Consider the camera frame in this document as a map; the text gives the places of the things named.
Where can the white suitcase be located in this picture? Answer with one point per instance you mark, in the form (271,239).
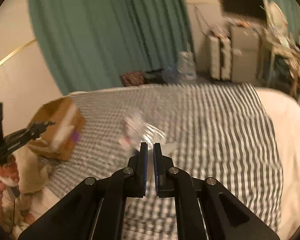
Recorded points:
(220,57)

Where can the green curtain large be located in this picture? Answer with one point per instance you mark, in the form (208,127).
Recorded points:
(89,44)

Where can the floral patterned bag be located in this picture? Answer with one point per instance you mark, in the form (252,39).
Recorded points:
(132,79)

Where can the green curtain by window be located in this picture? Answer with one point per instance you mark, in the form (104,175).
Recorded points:
(291,12)

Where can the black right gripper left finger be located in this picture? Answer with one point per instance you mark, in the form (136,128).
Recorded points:
(94,209)

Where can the brown cardboard box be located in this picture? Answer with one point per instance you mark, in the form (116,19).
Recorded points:
(59,140)

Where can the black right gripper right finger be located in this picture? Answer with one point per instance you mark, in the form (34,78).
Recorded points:
(205,209)

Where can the person left hand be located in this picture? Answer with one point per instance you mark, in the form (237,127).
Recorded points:
(9,170)

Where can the black wall television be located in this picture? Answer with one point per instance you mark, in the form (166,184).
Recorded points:
(251,8)

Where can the grey mini fridge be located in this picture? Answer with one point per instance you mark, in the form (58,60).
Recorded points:
(245,52)

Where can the white dressing table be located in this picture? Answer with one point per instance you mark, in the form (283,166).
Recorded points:
(291,56)

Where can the white paper roll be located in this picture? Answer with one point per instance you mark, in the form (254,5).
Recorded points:
(169,148)

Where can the clear water jug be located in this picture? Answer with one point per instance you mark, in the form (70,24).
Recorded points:
(186,67)

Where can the white oval vanity mirror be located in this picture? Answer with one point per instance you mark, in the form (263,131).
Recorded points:
(276,19)

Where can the checkered grey white bedsheet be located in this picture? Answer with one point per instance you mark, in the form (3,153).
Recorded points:
(219,131)

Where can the clear plastic cup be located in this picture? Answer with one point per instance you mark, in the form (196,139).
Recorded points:
(134,125)

